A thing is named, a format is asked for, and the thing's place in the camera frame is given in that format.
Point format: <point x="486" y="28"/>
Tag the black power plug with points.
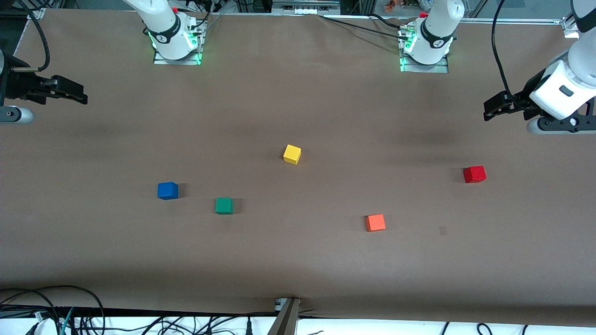
<point x="249" y="326"/>

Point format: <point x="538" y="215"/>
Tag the silver network switch box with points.
<point x="305" y="6"/>

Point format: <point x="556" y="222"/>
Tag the small metal clamp bracket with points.
<point x="280" y="304"/>

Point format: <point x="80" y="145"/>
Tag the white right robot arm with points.
<point x="163" y="18"/>

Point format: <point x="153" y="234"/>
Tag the red cube block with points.
<point x="474" y="174"/>

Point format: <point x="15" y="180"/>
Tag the aluminium corner bracket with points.
<point x="570" y="27"/>
<point x="36" y="12"/>

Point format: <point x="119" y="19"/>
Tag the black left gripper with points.
<point x="518" y="101"/>

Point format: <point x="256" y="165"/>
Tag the orange cube block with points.
<point x="375" y="223"/>

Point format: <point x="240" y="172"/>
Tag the aluminium frame rail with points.
<point x="512" y="20"/>

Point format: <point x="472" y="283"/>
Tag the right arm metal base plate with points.
<point x="201" y="42"/>

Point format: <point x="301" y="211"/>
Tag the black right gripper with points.
<point x="22" y="86"/>

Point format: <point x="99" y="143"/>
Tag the green cube block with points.
<point x="223" y="205"/>

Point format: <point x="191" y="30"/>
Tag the blue cube block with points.
<point x="167" y="190"/>

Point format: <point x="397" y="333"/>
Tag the yellow cube block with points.
<point x="292" y="154"/>

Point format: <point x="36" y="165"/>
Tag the metal support beam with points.
<point x="286" y="321"/>

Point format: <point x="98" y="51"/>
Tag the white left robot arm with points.
<point x="582" y="60"/>

